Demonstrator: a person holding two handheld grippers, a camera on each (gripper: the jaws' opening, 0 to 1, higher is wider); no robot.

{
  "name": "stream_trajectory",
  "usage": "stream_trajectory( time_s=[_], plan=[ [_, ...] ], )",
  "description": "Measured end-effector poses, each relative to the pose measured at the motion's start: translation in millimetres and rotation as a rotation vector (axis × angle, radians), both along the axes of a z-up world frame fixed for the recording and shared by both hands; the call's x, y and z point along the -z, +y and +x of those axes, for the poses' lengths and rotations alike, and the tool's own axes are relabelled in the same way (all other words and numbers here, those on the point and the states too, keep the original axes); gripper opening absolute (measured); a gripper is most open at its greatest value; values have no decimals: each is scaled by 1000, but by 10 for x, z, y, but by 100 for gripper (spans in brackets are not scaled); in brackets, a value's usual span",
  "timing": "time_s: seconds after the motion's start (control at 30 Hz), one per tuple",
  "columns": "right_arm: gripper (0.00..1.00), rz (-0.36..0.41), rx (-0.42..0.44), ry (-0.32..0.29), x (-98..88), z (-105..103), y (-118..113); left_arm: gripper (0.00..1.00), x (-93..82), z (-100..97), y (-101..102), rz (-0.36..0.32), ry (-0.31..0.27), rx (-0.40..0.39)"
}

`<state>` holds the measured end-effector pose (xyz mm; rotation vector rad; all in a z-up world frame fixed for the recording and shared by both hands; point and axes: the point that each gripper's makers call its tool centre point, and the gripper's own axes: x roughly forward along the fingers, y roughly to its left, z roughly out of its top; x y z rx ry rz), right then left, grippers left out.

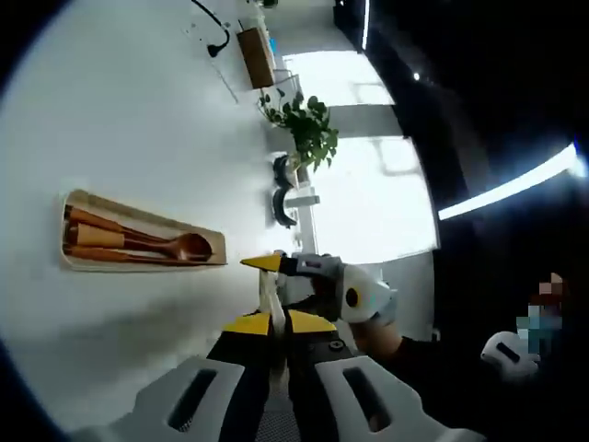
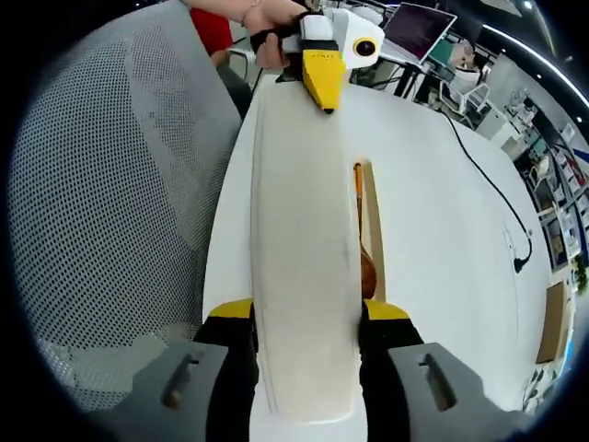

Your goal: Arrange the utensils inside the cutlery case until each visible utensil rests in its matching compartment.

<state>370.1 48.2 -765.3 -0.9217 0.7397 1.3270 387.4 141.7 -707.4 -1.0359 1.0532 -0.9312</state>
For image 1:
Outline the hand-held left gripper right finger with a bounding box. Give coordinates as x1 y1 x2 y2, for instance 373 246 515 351
283 309 485 442

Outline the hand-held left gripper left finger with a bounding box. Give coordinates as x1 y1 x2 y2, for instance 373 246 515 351
73 312 277 442

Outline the beige cutlery case lid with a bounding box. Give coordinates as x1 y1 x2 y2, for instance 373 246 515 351
257 268 292 401

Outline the wooden chopstick utensil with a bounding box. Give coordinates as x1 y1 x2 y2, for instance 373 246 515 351
63 245 208 267
64 205 185 245

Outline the beige cutlery case base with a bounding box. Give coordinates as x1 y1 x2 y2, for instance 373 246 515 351
58 188 229 274

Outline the black curved headset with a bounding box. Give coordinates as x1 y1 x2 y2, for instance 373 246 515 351
271 154 296 189
270 187 300 228

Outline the grey mesh office chair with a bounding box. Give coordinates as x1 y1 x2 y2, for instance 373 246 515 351
255 407 298 442

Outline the green potted plant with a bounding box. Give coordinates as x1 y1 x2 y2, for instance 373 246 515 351
256 87 341 175

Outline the white worn device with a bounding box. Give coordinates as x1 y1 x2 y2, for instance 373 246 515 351
479 330 540 384

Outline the ceiling light strip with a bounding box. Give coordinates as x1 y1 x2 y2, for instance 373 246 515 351
361 0 372 51
436 141 580 221

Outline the brown cardboard box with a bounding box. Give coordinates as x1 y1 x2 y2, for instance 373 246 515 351
236 26 277 90

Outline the black power cable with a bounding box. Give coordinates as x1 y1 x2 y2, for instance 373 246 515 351
190 0 231 59

